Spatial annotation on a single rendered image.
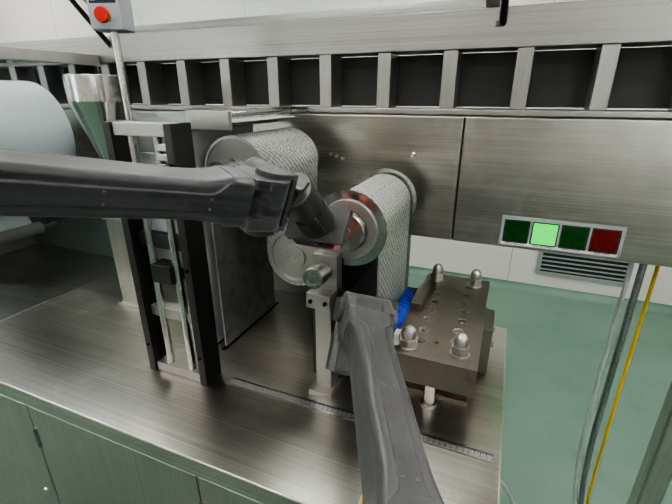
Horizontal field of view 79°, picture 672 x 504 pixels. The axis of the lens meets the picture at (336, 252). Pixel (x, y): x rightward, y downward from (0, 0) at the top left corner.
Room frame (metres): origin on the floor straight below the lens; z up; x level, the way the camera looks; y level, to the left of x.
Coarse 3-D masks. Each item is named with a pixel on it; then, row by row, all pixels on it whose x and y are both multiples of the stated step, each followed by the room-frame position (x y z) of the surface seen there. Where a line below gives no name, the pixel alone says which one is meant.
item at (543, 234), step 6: (534, 228) 0.89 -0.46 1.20; (540, 228) 0.89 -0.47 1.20; (546, 228) 0.88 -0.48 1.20; (552, 228) 0.88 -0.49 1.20; (534, 234) 0.89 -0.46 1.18; (540, 234) 0.89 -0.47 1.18; (546, 234) 0.88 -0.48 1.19; (552, 234) 0.88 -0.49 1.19; (534, 240) 0.89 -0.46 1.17; (540, 240) 0.89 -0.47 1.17; (546, 240) 0.88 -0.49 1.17; (552, 240) 0.88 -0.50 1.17
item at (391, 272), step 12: (408, 228) 0.92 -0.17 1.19; (396, 240) 0.82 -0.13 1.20; (396, 252) 0.82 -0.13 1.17; (384, 264) 0.74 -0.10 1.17; (396, 264) 0.83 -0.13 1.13; (384, 276) 0.74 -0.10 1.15; (396, 276) 0.83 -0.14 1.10; (384, 288) 0.74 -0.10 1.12; (396, 288) 0.84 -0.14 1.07; (396, 300) 0.85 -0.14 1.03
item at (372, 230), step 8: (344, 200) 0.72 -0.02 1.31; (352, 200) 0.72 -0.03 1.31; (352, 208) 0.72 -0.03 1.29; (360, 208) 0.71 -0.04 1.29; (368, 216) 0.70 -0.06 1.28; (368, 224) 0.70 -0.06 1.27; (376, 224) 0.70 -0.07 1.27; (368, 232) 0.70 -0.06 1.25; (376, 232) 0.70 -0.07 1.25; (368, 240) 0.70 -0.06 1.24; (376, 240) 0.70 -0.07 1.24; (360, 248) 0.71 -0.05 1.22; (368, 248) 0.70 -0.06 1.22; (344, 256) 0.72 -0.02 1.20; (352, 256) 0.72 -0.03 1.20; (360, 256) 0.71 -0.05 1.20
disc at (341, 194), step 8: (336, 192) 0.73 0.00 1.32; (344, 192) 0.73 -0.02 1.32; (352, 192) 0.72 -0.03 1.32; (328, 200) 0.74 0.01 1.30; (336, 200) 0.73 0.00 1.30; (360, 200) 0.72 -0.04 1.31; (368, 200) 0.71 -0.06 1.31; (368, 208) 0.71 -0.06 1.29; (376, 208) 0.70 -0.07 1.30; (376, 216) 0.70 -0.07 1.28; (384, 224) 0.70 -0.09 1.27; (384, 232) 0.70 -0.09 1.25; (384, 240) 0.70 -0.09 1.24; (376, 248) 0.70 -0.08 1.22; (368, 256) 0.71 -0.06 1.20; (376, 256) 0.70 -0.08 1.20; (344, 264) 0.73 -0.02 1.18; (352, 264) 0.72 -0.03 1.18; (360, 264) 0.72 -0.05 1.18
